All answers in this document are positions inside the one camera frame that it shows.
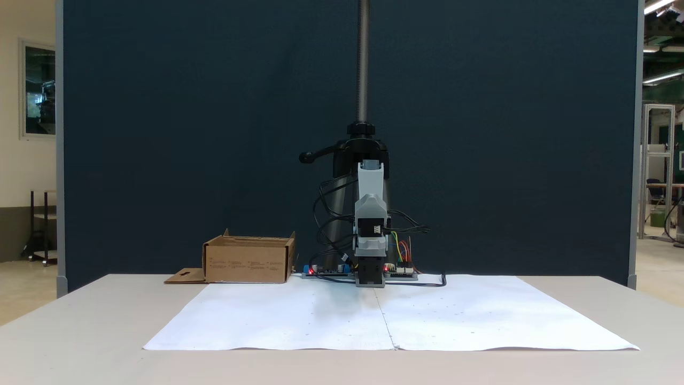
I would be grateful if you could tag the aluminium frame rack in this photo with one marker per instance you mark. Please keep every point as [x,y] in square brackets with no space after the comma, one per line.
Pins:
[672,160]

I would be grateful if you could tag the green bin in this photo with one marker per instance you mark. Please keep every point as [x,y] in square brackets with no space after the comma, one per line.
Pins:
[657,218]

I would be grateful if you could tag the white paper sheet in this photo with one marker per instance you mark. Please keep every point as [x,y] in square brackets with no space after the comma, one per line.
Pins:
[507,315]
[256,321]

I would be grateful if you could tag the dark office chair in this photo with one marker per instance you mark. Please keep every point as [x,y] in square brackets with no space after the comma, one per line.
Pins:
[654,187]

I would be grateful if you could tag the blue circuit board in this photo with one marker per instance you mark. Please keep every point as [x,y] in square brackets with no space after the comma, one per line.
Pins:
[326,271]

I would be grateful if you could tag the framed wall window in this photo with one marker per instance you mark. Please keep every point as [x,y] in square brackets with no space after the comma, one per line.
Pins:
[40,91]

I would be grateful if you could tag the fluorescent ceiling light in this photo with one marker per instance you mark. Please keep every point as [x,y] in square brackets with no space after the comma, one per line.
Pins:
[652,49]
[660,5]
[662,77]

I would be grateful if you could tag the brown cardboard box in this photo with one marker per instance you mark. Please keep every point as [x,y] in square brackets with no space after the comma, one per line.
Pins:
[246,262]

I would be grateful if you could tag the dark blue partition panel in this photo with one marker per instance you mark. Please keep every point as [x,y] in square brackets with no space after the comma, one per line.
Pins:
[214,133]

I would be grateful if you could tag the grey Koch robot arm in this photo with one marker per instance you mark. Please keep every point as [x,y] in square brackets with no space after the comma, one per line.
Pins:
[370,182]

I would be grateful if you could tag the dark grey ridged gripper finger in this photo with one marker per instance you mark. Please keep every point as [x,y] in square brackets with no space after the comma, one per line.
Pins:
[371,272]

